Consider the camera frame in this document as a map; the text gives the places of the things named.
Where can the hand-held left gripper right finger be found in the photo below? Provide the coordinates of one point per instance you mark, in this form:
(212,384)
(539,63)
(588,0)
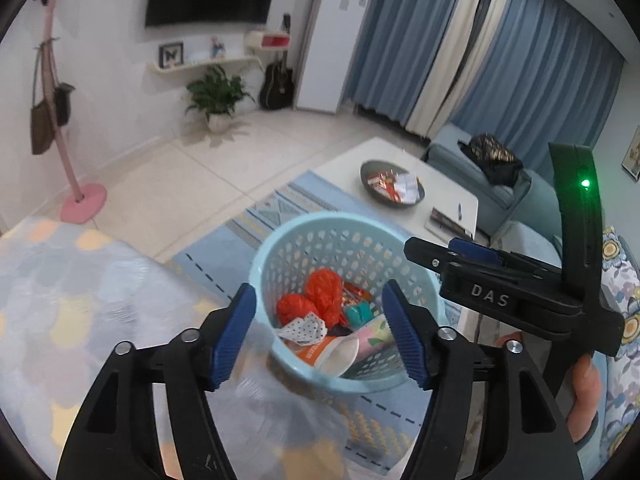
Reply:
(402,335)

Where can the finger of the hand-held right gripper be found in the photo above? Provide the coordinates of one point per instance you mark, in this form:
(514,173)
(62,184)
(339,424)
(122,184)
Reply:
(475,251)
(425,254)

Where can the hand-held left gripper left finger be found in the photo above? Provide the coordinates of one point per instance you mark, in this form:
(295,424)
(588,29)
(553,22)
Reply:
(232,335)

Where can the pastel printed paper cup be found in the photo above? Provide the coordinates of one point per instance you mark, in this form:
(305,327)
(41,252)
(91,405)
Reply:
(375,337)

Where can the teal packet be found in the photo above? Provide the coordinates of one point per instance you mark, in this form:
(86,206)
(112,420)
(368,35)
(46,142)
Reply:
(357,316)

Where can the red snack wrapper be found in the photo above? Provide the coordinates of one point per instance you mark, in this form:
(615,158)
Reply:
(356,295)

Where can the polka-dot wrapper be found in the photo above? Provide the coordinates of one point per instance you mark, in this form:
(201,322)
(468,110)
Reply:
(302,327)

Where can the orange paper cup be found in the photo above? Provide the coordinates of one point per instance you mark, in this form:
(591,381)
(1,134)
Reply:
(335,357)

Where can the orange plastic bag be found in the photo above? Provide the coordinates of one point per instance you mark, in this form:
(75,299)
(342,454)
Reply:
(325,292)

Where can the light blue plastic basket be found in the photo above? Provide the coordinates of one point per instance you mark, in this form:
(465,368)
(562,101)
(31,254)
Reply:
(300,240)

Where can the brown shoulder bag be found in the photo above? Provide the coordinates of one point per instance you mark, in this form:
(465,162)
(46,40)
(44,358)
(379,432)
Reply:
(42,130)

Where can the person's right hand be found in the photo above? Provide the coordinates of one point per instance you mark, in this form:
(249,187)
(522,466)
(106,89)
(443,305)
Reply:
(587,395)

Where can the dark covered book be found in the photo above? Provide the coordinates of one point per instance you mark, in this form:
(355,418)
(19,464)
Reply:
(445,222)

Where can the blue sofa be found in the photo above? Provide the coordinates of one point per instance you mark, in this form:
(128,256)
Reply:
(530,200)

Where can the floral cushion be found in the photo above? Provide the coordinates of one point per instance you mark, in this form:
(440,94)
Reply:
(622,280)

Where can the pile of snack packets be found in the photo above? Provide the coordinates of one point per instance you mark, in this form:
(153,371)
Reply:
(395,185)

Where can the dark oval bowl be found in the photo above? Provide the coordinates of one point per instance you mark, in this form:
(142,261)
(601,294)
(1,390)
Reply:
(370,190)

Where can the black handbag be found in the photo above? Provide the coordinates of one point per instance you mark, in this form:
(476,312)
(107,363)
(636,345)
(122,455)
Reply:
(492,157)

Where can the white coffee table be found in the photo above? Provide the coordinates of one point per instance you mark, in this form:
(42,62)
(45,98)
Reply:
(340,175)

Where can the blue patterned rug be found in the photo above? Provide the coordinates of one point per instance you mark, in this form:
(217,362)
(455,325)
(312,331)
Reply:
(280,200)

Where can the blue curtain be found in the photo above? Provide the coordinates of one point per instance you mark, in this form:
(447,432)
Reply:
(410,40)
(545,70)

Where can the beige curtain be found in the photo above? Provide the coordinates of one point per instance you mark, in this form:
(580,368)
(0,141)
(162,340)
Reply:
(460,50)

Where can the black guitar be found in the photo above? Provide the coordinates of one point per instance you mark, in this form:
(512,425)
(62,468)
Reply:
(276,87)

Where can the white refrigerator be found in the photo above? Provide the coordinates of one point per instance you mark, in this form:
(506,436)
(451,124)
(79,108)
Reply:
(332,40)

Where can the green potted plant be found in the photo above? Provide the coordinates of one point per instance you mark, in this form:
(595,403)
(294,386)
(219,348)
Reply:
(217,95)

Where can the white and red shelf box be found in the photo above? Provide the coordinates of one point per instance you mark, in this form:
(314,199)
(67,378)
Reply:
(270,40)

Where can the pink coat rack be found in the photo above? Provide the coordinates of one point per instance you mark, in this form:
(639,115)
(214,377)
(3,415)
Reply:
(60,110)

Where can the small black bag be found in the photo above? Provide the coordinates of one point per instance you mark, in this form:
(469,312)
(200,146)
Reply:
(63,105)

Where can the small figurine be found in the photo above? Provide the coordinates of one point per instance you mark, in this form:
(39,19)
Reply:
(217,47)

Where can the framed wall picture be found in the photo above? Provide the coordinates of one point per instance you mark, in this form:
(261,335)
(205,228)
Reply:
(632,155)

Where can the white curved wall shelf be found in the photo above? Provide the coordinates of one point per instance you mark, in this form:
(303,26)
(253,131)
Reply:
(200,66)

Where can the butterfly picture frame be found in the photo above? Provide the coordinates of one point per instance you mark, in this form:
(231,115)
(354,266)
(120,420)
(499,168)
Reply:
(171,55)

